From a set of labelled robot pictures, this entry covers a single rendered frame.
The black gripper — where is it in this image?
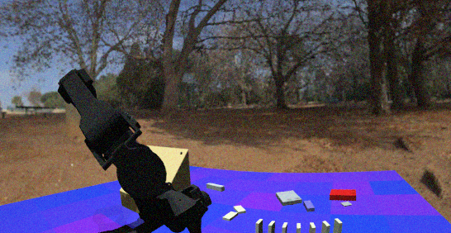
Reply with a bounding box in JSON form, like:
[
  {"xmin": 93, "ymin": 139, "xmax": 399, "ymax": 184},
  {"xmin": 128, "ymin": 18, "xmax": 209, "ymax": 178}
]
[{"xmin": 111, "ymin": 191, "xmax": 212, "ymax": 233}]

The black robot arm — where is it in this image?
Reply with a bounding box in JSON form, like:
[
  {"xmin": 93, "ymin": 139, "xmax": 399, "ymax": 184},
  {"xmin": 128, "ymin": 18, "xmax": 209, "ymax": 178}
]
[{"xmin": 58, "ymin": 69, "xmax": 205, "ymax": 233}]

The red rectangular block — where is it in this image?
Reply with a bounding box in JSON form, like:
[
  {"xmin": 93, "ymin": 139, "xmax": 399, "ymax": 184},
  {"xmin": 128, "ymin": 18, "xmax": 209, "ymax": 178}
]
[{"xmin": 330, "ymin": 189, "xmax": 356, "ymax": 201}]

